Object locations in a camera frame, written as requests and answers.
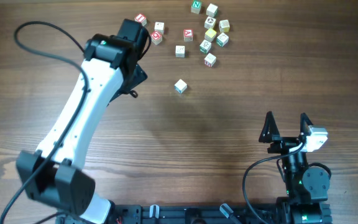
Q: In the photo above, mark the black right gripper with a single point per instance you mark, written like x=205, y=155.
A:
x=284, y=142

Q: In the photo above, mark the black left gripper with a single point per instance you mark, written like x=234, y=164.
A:
x=138, y=76

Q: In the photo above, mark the wooden block blue side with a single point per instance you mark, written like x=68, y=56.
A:
x=180, y=86

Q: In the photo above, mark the wooden block green picture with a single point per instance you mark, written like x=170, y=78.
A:
x=205, y=46

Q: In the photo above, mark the wooden block red U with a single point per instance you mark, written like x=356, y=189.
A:
x=210, y=60

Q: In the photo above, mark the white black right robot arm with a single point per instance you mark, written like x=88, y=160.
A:
x=307, y=184

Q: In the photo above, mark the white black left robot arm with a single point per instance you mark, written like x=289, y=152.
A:
x=53, y=174

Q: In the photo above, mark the wooden block red I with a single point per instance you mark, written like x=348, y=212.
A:
x=141, y=19

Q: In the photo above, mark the wooden block red Q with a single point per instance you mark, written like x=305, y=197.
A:
x=156, y=37

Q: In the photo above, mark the wooden block small picture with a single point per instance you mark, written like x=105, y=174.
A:
x=159, y=27

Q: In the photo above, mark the wooden block plain picture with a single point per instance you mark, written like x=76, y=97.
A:
x=180, y=51

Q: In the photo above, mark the wooden block red A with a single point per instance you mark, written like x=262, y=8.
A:
x=188, y=35

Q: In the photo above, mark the wooden block green N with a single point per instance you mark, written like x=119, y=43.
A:
x=196, y=6

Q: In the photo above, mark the wooden block brown face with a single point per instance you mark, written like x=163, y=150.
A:
x=209, y=22

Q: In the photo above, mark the yellow top wooden block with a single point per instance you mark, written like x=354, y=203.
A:
x=210, y=35

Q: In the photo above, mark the wooden block green edge top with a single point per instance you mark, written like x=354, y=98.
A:
x=212, y=10

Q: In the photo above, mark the wooden block green side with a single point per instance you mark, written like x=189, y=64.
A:
x=222, y=39

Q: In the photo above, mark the wooden block yellow edge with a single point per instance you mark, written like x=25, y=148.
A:
x=224, y=25

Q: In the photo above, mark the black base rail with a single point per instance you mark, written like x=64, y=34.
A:
x=268, y=213

